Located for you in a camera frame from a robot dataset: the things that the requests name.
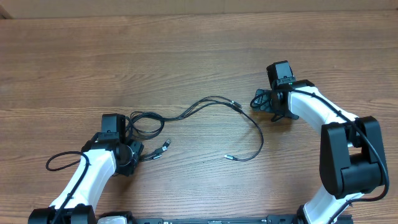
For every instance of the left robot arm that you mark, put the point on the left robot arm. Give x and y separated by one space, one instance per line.
110 151

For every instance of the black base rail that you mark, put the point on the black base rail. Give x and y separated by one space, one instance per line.
236 220

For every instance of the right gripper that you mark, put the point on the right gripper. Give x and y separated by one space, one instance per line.
288 113

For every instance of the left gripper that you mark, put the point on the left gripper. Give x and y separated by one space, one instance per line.
127 169

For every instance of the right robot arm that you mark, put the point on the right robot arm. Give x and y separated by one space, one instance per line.
352 163

